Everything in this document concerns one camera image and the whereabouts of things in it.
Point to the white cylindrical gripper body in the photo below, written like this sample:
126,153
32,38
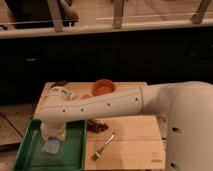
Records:
53,130

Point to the pale blue sponge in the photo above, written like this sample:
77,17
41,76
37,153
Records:
52,146

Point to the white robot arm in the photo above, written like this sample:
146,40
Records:
187,105

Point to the green plastic tray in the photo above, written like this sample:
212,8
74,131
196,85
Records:
70,157

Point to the dark brown food pile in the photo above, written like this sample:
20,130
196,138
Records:
96,126

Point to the dark red object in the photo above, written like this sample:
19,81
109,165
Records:
60,83

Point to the small orange object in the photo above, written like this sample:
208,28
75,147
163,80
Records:
85,96

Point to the silver metal fork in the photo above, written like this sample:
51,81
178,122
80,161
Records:
99,152

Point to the orange bowl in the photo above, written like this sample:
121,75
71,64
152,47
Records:
103,86

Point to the front wooden cutting board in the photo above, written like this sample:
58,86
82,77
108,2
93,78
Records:
137,145

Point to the white railing bar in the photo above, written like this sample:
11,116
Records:
106,28

